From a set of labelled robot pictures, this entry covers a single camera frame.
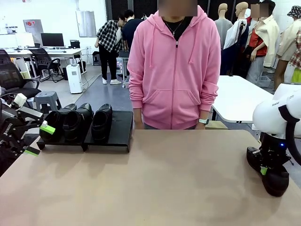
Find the small black stool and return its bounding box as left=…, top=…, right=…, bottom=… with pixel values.
left=92, top=51, right=102, bottom=66

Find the person's right forearm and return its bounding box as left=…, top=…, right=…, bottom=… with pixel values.
left=128, top=77, right=145, bottom=110

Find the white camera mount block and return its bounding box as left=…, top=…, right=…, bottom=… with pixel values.
left=13, top=93, right=28, bottom=109

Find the white monitor back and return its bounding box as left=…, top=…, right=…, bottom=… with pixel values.
left=15, top=32, right=35, bottom=48

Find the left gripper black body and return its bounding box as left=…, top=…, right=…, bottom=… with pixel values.
left=0, top=112, right=29, bottom=148

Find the black tripod pole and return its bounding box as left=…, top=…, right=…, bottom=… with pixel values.
left=238, top=20, right=246, bottom=70

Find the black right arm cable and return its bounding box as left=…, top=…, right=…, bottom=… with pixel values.
left=278, top=105, right=301, bottom=164

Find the metal cart with basket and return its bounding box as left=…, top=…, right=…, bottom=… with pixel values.
left=116, top=49, right=130, bottom=88

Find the person's left forearm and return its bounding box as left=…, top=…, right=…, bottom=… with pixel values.
left=198, top=80, right=221, bottom=120

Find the grey plastic stool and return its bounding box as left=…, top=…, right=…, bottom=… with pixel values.
left=34, top=91, right=63, bottom=113

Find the white air purifier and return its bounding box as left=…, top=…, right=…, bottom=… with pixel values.
left=66, top=63, right=83, bottom=94

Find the black mesh office chair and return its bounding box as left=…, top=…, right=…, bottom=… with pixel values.
left=0, top=48, right=42, bottom=104

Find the person in navy shirt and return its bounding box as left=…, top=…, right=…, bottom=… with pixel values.
left=121, top=9, right=143, bottom=55

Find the person in plaid shirt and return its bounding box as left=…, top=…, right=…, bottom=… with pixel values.
left=95, top=14, right=124, bottom=85

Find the mannequin in grey shirt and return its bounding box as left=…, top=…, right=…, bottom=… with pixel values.
left=214, top=2, right=234, bottom=51

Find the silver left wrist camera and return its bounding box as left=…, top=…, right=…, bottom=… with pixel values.
left=16, top=105, right=44, bottom=123

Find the grey plastic bin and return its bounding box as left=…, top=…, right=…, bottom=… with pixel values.
left=257, top=75, right=273, bottom=88

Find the black leather dress shoe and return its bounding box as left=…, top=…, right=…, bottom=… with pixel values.
left=39, top=103, right=78, bottom=143
left=91, top=103, right=113, bottom=143
left=63, top=103, right=95, bottom=142
left=246, top=146, right=290, bottom=197

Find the brown cardboard box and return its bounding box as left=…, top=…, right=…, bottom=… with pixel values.
left=206, top=120, right=229, bottom=129

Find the grey board with red buttons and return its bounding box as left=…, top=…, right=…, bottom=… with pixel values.
left=23, top=19, right=44, bottom=33

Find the grey metal wall panel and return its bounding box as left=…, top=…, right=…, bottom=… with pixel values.
left=75, top=10, right=97, bottom=38

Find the mannequin in cream jacket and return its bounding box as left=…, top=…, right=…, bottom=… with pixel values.
left=244, top=0, right=280, bottom=83

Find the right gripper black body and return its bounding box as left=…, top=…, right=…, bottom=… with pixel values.
left=260, top=133, right=289, bottom=157

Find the black shoe stand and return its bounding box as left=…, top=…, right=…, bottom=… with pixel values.
left=37, top=135, right=89, bottom=152
left=84, top=110, right=134, bottom=153

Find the black computer monitor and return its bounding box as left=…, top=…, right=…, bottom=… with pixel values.
left=40, top=32, right=65, bottom=48

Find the person's right hand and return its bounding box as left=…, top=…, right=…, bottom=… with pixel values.
left=133, top=108, right=144, bottom=130

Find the person in pink hoodie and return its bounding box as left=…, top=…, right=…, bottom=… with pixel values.
left=127, top=0, right=222, bottom=130

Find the black armrest office chair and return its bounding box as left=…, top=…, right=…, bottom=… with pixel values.
left=30, top=48, right=63, bottom=83

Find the white office desk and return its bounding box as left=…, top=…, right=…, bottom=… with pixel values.
left=0, top=48, right=87, bottom=78

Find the mannequin in white navy jacket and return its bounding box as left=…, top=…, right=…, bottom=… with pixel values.
left=222, top=1, right=250, bottom=76

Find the cross pendant necklace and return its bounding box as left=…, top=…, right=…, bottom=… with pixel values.
left=164, top=17, right=185, bottom=36

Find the white work table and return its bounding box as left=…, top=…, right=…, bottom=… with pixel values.
left=211, top=75, right=275, bottom=123

